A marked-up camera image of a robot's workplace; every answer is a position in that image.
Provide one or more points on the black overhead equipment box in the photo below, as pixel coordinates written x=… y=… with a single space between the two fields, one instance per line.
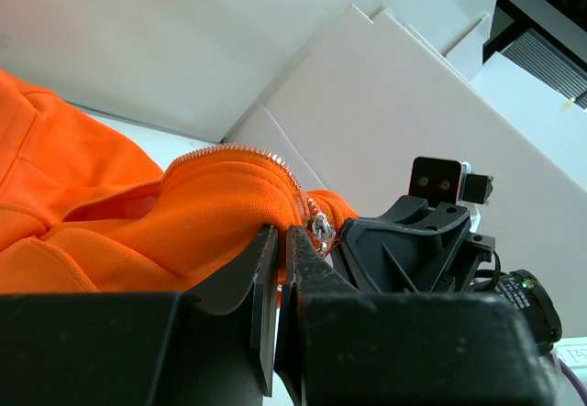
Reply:
x=546 y=38

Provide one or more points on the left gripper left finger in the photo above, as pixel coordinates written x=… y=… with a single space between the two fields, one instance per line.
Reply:
x=235 y=322

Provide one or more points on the silver zipper pull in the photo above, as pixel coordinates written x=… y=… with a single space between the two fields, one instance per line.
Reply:
x=323 y=233

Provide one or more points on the orange zip jacket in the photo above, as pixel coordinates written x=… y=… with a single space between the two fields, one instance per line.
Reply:
x=85 y=209

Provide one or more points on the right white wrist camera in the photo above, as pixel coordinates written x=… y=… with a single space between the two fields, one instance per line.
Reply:
x=450 y=181

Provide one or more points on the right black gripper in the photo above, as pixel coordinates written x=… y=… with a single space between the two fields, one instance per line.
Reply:
x=415 y=248

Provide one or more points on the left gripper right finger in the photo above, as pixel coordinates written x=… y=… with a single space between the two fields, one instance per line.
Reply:
x=313 y=339

